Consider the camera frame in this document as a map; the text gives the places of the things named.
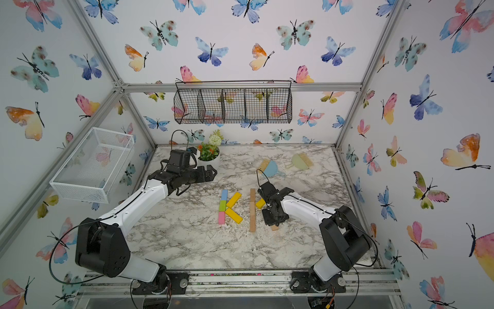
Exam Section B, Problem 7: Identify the green block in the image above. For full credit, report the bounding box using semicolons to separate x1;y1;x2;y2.
219;200;227;212

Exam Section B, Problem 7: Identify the black wire wall basket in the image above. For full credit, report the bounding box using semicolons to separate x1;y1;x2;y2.
172;80;293;125

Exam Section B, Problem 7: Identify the blue block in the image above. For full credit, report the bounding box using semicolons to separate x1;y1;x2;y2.
221;189;228;201

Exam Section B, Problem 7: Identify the pink block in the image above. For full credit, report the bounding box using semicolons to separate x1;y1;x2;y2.
218;211;226;225

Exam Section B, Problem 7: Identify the blue hand brush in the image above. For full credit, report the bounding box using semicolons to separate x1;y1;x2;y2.
259;159;286;178

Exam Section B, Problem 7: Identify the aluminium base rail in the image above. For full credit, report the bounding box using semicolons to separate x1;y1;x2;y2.
76;269;402;298

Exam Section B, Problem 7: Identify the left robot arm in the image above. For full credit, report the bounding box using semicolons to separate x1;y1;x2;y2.
75;165;217;290

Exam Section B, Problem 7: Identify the potted plant white pot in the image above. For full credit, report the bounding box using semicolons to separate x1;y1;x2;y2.
198;130;223;170

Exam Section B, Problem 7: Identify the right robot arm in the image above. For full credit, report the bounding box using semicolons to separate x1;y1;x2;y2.
257;181;379;294

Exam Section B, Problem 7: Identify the white mesh wall basket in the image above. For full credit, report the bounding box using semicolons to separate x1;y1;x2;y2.
50;127;135;203

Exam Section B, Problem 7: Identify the yellow block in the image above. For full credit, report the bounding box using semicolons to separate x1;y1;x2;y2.
226;192;242;208
225;207;243;224
255;198;266;209

